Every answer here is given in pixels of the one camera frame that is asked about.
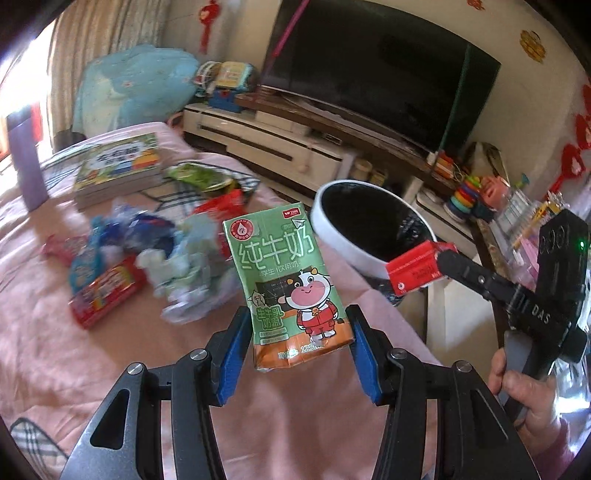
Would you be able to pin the pink stick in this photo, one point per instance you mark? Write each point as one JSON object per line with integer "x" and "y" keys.
{"x": 286, "y": 32}

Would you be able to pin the person's right hand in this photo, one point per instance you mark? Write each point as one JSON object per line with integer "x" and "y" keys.
{"x": 535, "y": 401}

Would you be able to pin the green stick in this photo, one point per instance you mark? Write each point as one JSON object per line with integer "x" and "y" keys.
{"x": 457, "y": 92}

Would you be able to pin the red drink carton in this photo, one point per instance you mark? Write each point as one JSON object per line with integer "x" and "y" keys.
{"x": 415, "y": 270}

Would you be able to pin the large red snack packet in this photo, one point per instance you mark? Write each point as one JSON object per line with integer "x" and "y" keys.
{"x": 106, "y": 290}

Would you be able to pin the red crumpled wrapper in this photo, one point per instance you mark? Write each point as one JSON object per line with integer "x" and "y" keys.
{"x": 221, "y": 205}

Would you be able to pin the crumpled blue plastic bag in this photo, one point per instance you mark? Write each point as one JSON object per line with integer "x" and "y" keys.
{"x": 138, "y": 226}

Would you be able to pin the green snack wrapper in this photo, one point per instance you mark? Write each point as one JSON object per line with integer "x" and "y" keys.
{"x": 198, "y": 177}

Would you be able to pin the light blue floral quilt bundle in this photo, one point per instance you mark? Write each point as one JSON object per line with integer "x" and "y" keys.
{"x": 134, "y": 87}

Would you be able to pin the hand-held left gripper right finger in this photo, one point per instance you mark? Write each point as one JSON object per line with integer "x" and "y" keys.
{"x": 364, "y": 357}

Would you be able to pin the white box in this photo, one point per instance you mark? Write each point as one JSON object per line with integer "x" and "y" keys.
{"x": 276, "y": 120}

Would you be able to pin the red heart garland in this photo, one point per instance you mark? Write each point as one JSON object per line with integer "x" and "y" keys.
{"x": 575, "y": 157}

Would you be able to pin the yellow toy phone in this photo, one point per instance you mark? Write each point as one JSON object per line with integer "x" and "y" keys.
{"x": 235, "y": 76}

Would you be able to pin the clear storage box stack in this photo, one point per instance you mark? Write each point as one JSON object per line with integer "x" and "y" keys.
{"x": 526, "y": 230}

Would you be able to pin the brown marble cabinet top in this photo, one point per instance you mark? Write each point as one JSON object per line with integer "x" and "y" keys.
{"x": 369, "y": 138}

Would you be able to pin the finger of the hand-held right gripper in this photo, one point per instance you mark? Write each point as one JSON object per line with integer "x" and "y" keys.
{"x": 480, "y": 279}

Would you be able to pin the red double character decal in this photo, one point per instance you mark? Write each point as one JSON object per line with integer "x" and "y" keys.
{"x": 474, "y": 3}

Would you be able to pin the green milk carton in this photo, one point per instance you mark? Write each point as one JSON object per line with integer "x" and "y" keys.
{"x": 277, "y": 277}

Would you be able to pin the white cage ball toy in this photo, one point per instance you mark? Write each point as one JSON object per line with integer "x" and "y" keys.
{"x": 207, "y": 76}

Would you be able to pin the red heart knot hanging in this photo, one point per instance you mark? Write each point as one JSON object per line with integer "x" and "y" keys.
{"x": 210, "y": 11}

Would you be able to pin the blue and red toy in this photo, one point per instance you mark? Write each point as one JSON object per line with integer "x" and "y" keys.
{"x": 224, "y": 100}

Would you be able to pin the wooden bead toy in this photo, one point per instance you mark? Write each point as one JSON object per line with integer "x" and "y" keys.
{"x": 444, "y": 164}

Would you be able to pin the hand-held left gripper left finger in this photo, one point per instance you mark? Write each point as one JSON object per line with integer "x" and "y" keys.
{"x": 233, "y": 353}

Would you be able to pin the golden figure wall decal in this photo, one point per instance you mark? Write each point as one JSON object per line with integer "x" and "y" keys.
{"x": 532, "y": 45}

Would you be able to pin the purple insulated bottle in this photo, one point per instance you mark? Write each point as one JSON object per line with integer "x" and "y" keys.
{"x": 27, "y": 161}

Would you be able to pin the black flat television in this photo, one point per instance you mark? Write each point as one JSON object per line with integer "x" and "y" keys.
{"x": 369, "y": 69}

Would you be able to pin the small red snack packet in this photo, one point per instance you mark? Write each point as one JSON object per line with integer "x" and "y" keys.
{"x": 62, "y": 247}

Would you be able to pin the beige bag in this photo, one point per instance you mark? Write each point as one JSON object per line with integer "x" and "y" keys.
{"x": 485, "y": 159}

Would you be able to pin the stack of children's books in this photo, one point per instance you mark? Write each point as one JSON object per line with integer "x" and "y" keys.
{"x": 120, "y": 170}

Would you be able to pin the white bin with black liner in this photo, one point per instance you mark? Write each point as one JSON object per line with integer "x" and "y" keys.
{"x": 369, "y": 221}

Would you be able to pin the beige patterned curtain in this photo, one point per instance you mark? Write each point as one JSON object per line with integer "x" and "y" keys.
{"x": 92, "y": 27}

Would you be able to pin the pink plastic toy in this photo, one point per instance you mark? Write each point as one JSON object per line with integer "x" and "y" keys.
{"x": 495, "y": 189}

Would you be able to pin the blue snack packet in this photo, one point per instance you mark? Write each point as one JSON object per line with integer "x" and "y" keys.
{"x": 85, "y": 267}

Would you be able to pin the white television cabinet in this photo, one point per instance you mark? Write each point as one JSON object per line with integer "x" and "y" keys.
{"x": 258, "y": 143}

